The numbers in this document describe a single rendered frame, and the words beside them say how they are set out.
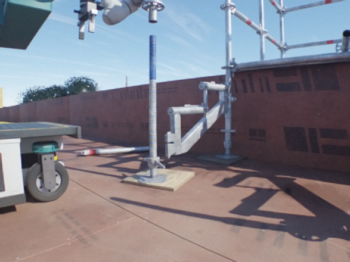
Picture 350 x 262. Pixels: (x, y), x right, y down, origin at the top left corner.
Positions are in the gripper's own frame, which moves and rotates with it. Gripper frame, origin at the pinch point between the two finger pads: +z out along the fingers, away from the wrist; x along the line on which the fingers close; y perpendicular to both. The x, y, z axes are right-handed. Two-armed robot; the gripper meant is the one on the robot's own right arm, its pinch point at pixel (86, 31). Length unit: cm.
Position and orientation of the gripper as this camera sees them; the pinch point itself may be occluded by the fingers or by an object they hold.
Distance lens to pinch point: 126.1
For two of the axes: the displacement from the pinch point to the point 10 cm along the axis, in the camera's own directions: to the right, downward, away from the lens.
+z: 0.0, 10.0, 0.9
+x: 6.9, 0.6, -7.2
